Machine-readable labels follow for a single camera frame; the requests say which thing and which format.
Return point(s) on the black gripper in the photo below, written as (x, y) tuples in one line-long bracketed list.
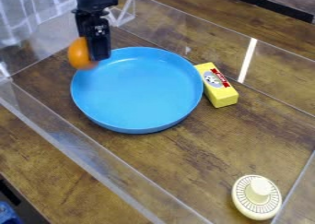
[(91, 10)]

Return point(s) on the orange ball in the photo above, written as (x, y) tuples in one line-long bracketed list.
[(78, 55)]

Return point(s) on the blue round tray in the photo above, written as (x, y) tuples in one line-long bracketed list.
[(139, 92)]

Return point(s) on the yellow butter block toy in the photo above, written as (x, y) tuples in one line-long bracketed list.
[(219, 91)]

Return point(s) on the blue object at corner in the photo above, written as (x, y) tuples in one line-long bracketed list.
[(8, 216)]

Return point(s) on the cream round knob lid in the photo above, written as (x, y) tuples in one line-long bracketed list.
[(257, 197)]

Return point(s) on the clear acrylic enclosure wall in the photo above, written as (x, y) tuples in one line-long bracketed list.
[(90, 176)]

